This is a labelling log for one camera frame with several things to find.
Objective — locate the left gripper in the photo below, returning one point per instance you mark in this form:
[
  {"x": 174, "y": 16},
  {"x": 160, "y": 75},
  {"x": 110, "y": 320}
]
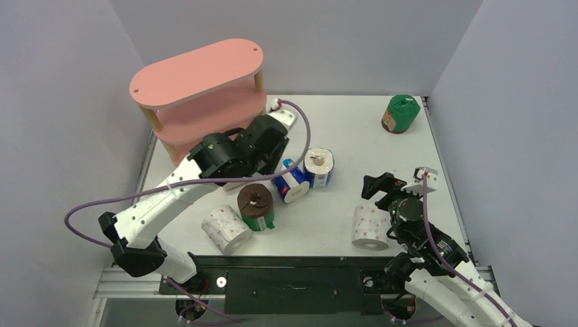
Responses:
[{"x": 270, "y": 168}]

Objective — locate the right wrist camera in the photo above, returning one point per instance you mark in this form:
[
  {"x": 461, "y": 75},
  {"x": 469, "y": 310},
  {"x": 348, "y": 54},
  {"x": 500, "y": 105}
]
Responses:
[{"x": 425, "y": 181}]

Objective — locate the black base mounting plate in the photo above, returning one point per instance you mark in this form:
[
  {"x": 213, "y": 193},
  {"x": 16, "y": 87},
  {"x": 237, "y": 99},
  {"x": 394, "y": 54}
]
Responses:
[{"x": 240, "y": 286}]

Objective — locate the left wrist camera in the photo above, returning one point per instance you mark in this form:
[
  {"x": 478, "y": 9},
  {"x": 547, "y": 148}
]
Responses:
[{"x": 286, "y": 117}]

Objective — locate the green wrapped roll far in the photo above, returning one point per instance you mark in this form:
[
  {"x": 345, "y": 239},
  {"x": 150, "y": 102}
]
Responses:
[{"x": 400, "y": 114}]

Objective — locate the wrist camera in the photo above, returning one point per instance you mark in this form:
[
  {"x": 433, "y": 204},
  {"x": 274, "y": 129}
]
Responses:
[
  {"x": 286, "y": 117},
  {"x": 425, "y": 181}
]

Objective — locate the pink three-tier shelf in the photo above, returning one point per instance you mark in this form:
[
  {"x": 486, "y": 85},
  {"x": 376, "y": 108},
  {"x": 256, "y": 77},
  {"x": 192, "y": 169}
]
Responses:
[{"x": 211, "y": 89}]

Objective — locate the blue white roll lying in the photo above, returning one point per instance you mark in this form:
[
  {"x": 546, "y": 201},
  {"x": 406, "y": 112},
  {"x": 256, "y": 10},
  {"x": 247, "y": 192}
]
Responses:
[{"x": 292, "y": 185}]

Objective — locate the blue white roll upright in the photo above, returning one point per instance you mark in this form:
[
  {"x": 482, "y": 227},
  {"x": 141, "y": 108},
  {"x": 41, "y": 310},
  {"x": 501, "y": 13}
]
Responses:
[{"x": 318, "y": 166}]

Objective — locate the white dotted roll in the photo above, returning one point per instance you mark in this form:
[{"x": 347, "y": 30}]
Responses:
[
  {"x": 226, "y": 229},
  {"x": 369, "y": 228}
]

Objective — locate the brown green roll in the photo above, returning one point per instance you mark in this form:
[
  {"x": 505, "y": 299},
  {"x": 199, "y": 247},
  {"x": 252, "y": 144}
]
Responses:
[{"x": 256, "y": 206}]

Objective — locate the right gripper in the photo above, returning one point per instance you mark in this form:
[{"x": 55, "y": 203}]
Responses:
[{"x": 390, "y": 196}]

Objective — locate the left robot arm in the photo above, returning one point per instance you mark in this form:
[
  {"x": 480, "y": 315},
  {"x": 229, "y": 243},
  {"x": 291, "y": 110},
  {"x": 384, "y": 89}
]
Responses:
[{"x": 215, "y": 161}]

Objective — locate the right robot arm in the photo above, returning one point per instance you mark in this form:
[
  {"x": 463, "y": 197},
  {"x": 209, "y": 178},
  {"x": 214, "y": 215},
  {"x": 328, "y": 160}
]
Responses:
[{"x": 433, "y": 266}]

